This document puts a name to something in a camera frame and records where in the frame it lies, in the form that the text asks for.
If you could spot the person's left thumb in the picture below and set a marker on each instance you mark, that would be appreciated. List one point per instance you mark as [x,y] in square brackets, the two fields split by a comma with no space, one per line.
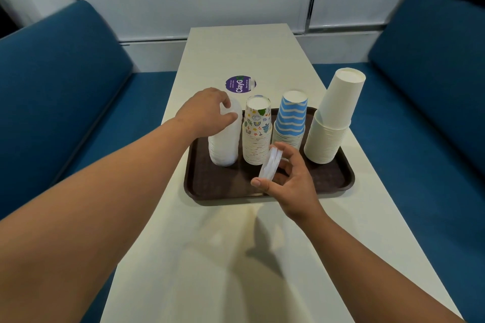
[226,121]

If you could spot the stack of clear plastic lids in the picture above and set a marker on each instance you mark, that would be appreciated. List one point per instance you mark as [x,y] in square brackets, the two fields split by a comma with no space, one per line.
[271,162]

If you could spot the person's right forearm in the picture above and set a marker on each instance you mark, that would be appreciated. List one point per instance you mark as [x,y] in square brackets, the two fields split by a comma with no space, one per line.
[363,273]

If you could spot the dark brown serving tray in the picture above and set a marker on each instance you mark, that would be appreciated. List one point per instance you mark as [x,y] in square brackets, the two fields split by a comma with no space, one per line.
[223,181]

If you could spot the round purple sticker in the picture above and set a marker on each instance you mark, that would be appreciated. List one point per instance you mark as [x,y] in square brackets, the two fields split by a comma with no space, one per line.
[240,84]

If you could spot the person's right hand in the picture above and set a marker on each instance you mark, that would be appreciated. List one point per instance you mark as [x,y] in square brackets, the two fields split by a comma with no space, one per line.
[295,186]

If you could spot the stack of translucent plastic cups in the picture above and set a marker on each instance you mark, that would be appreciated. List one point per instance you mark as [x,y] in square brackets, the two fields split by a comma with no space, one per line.
[224,146]

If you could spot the person's left forearm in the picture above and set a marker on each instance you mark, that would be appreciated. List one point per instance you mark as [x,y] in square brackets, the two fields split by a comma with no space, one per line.
[94,220]

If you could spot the blue upholstered sofa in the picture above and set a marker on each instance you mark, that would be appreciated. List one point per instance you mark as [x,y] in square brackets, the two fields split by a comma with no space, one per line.
[57,88]
[428,107]

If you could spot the person's left hand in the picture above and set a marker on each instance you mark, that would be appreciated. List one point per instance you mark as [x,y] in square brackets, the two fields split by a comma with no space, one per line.
[200,112]

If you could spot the person's right thumb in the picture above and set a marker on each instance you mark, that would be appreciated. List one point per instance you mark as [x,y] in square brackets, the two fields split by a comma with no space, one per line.
[265,184]

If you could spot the stack of plain white paper cups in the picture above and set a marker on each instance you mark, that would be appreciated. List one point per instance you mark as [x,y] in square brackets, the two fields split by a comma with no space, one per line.
[333,122]

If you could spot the stack of colourful patterned paper cups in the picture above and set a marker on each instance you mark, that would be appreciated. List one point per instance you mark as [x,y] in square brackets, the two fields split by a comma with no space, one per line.
[257,133]

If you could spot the stack of blue striped paper cups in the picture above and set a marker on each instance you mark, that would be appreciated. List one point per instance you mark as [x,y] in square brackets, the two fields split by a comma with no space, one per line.
[291,116]

